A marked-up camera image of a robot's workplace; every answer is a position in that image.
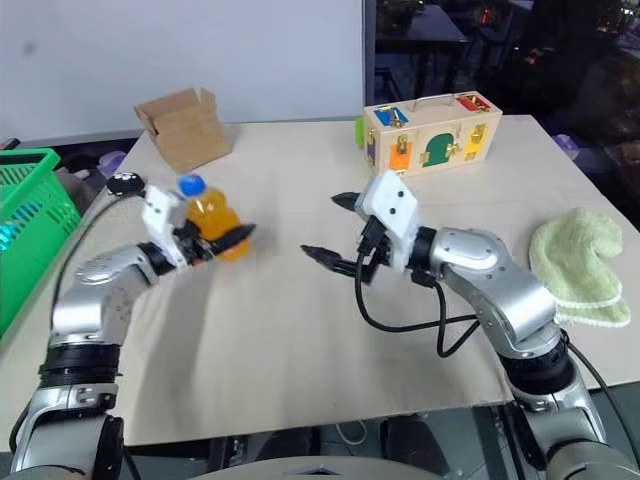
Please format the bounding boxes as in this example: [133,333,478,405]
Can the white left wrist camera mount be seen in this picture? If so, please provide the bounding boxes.
[141,183,190,271]

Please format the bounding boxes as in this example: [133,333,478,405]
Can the small black white object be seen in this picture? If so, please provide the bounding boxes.
[106,171,147,197]

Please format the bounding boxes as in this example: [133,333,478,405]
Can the open brown cardboard box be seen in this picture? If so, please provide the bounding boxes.
[133,87,232,174]

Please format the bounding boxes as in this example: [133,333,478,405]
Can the wooden lock box colourful doors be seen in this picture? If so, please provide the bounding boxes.
[363,92,503,178]

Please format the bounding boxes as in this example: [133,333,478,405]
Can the light green folded towel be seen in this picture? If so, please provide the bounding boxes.
[528,207,632,329]

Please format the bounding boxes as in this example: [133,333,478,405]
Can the thin white cable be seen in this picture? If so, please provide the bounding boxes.
[336,419,367,446]

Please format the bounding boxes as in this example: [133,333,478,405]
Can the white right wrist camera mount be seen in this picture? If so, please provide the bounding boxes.
[355,169,420,275]

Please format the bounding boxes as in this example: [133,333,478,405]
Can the green plastic basket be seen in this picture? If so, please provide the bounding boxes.
[0,148,82,339]

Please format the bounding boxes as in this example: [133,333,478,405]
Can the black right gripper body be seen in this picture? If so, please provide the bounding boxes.
[352,214,396,287]

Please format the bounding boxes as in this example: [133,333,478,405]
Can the grey robot torso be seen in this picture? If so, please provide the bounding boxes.
[189,454,451,480]

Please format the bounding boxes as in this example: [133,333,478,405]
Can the white board panel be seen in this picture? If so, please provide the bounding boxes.
[0,0,366,145]

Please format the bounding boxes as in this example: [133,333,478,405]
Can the pale purple object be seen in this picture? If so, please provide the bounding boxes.
[554,133,584,161]
[98,151,127,174]

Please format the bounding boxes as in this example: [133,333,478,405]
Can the blue packaged item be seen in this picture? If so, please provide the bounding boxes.
[0,204,39,254]

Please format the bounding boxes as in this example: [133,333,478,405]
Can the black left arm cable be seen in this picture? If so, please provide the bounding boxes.
[49,191,126,331]

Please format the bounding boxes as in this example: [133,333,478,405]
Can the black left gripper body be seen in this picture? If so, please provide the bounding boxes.
[174,222,222,267]

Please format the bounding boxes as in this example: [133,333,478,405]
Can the dark background table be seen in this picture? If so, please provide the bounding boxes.
[374,3,471,99]

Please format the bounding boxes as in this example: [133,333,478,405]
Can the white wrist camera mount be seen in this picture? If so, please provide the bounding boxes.
[141,183,190,271]
[355,169,420,275]

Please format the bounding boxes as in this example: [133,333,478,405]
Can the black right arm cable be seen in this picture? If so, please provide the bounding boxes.
[353,219,482,358]

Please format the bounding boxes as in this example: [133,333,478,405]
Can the orange juice bottle blue cap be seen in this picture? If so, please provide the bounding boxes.
[177,172,251,265]

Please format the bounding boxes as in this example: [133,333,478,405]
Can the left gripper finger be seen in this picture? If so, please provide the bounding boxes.
[214,223,258,256]

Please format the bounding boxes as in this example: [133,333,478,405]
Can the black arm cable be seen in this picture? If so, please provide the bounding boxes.
[353,219,482,358]
[49,191,126,331]

